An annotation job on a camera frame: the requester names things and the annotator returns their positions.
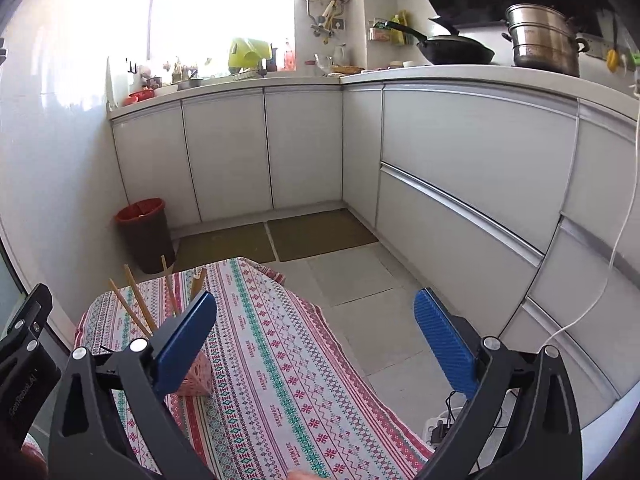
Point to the white kitchen countertop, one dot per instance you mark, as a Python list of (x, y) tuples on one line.
[(450, 74)]

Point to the stainless steel steamer pot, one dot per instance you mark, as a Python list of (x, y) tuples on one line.
[(545, 40)]

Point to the black charger plug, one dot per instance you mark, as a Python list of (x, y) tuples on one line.
[(442, 432)]

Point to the white power strip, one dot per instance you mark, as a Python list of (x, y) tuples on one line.
[(430, 427)]

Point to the white kettle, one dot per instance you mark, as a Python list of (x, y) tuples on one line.
[(340, 54)]

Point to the thin bamboo chopstick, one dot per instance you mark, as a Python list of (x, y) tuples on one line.
[(198, 284), (129, 307), (139, 297), (169, 287)]

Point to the brown trash bin red rim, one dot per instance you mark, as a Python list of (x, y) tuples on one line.
[(147, 235)]

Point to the small metal pot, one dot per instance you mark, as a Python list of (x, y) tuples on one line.
[(190, 84)]

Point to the yellow-green plastic jug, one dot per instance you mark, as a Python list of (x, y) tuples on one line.
[(247, 55)]

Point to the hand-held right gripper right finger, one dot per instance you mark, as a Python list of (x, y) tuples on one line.
[(445, 345)]

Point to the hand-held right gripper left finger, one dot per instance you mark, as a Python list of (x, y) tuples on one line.
[(185, 345)]

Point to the pink perforated utensil holder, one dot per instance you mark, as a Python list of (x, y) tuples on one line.
[(197, 380)]

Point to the red green patterned tablecloth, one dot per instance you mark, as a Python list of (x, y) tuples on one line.
[(280, 370)]

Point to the bright window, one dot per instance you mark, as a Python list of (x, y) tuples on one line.
[(220, 5)]

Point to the black wok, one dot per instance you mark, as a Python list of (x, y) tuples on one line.
[(455, 51)]

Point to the brown floor mat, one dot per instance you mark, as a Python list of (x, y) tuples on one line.
[(225, 247), (320, 235)]

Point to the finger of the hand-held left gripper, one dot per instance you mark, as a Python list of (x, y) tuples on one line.
[(22, 395)]

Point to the red bottle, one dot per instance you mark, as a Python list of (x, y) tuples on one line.
[(288, 57)]

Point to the wall spice rack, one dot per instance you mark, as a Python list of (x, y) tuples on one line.
[(385, 32)]

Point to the white kitchen cabinets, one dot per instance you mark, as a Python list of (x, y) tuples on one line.
[(450, 160)]

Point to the red bowl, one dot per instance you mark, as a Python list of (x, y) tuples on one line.
[(141, 95)]

